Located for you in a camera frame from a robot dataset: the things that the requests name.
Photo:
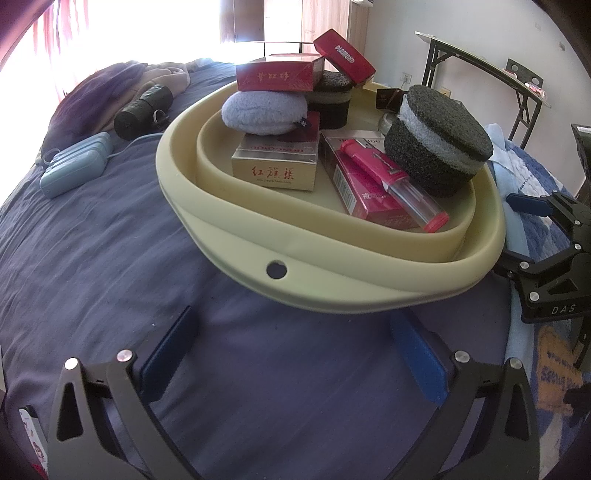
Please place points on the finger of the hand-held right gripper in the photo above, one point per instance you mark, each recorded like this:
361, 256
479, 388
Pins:
554, 286
528, 204

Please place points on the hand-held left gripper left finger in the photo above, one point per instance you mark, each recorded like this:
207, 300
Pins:
168, 355

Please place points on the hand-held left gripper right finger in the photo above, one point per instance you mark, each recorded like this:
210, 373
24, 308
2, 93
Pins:
422, 360

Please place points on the large dark round sponge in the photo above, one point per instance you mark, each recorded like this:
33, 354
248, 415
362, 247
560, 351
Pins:
438, 134

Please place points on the beige plastic basin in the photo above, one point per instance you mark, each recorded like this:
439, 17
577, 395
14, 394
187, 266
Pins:
323, 288

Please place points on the pink tube clear cap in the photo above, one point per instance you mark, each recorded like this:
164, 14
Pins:
383, 168

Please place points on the red cigarette pack white print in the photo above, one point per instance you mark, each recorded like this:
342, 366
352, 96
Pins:
346, 55

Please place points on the blue and white blanket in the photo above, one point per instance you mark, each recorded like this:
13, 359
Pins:
531, 180

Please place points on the navy bed sheet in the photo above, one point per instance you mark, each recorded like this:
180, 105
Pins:
115, 258

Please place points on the pink cigarette pack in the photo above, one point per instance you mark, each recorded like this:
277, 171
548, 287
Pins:
364, 203

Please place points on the black-legged folding table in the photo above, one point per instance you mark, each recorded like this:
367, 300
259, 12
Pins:
461, 50

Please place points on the dark small box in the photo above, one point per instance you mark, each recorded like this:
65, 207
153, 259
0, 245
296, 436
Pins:
388, 99

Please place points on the small dark round sponge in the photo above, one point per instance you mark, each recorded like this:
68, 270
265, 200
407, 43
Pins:
330, 99

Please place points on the light blue powder puff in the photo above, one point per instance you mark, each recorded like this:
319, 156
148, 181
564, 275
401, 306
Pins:
263, 113

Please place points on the dark purple cloth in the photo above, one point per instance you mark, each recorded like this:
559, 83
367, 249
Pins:
87, 101

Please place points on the wooden wardrobe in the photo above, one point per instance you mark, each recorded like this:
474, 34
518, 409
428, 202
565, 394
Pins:
323, 18

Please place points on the beige cloth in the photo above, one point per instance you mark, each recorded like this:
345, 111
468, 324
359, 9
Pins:
171, 76

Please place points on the red cigarette pack gold print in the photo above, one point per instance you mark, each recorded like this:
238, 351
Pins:
277, 74

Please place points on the red curtain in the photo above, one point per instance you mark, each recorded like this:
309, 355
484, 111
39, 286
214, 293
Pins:
69, 27

